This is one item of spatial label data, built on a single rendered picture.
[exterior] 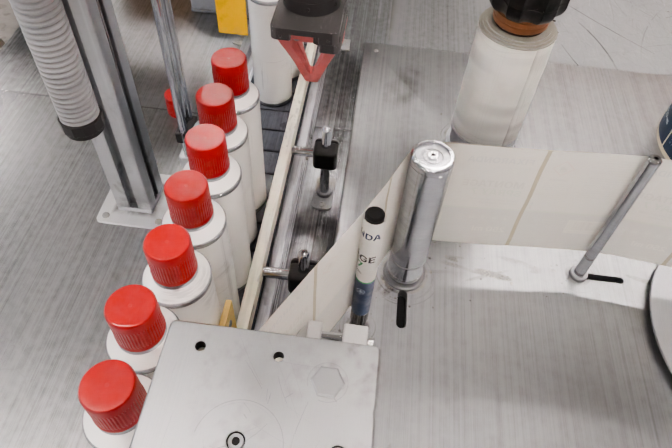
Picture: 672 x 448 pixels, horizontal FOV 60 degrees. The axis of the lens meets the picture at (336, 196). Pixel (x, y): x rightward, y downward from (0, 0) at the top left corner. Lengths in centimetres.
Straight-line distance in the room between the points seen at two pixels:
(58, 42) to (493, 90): 44
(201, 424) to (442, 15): 93
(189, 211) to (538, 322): 38
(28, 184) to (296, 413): 63
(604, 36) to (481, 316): 67
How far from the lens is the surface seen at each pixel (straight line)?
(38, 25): 45
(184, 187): 45
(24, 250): 79
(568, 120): 88
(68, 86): 48
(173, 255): 42
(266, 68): 78
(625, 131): 90
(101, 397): 38
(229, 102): 52
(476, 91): 70
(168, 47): 63
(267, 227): 63
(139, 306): 40
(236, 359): 31
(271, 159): 75
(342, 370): 30
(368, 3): 112
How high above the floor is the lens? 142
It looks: 50 degrees down
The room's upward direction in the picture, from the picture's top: 4 degrees clockwise
